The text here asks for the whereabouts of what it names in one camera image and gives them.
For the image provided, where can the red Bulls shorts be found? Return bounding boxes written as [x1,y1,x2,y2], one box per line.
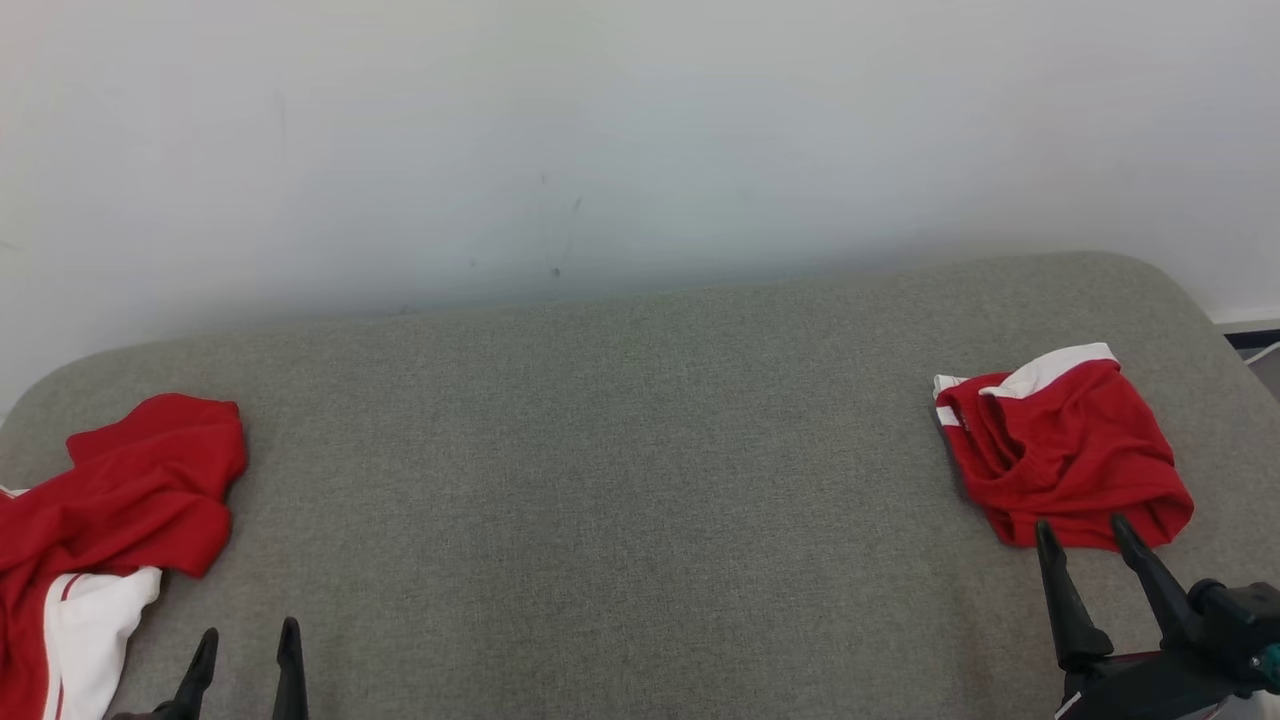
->
[932,343,1196,551]

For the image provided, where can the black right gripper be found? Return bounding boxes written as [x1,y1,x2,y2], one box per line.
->
[1035,513,1246,720]

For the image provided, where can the red white jersey shirt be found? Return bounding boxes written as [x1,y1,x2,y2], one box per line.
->
[0,393,248,720]

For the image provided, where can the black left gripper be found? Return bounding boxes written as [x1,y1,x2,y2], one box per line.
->
[110,617,309,720]

